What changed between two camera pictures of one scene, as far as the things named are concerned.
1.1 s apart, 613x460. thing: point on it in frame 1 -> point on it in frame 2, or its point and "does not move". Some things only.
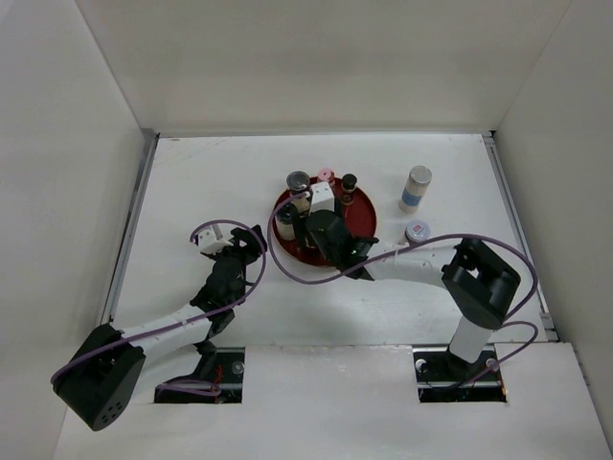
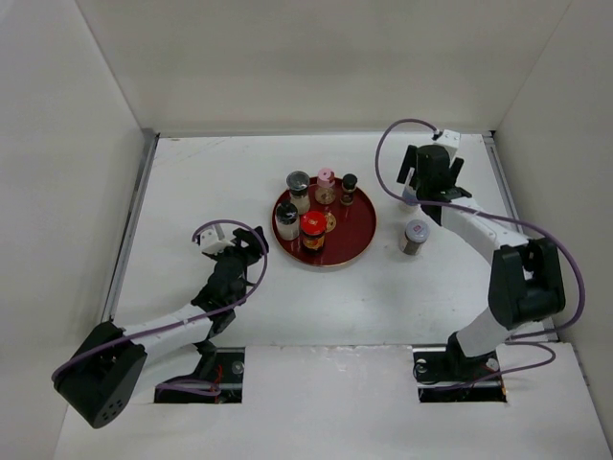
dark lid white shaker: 298,182 does not move
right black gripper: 301,226 -> 410,161
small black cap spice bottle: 349,186 does not move
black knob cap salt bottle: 284,221 does not move
